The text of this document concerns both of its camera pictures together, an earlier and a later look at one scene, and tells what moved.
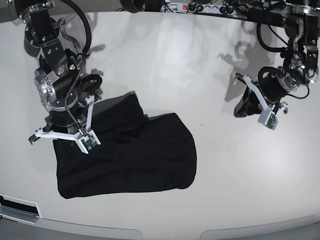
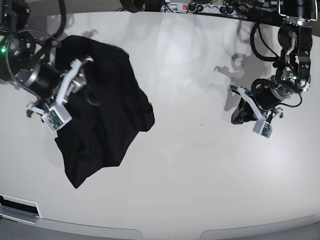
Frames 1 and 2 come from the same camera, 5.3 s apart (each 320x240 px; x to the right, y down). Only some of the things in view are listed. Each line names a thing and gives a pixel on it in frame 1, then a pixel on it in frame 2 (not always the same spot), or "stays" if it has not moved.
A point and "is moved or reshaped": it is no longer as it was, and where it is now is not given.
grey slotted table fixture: (19, 209) stays
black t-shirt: (137, 154) is moved or reshaped
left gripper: (72, 113) to (79, 83)
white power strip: (205, 8) stays
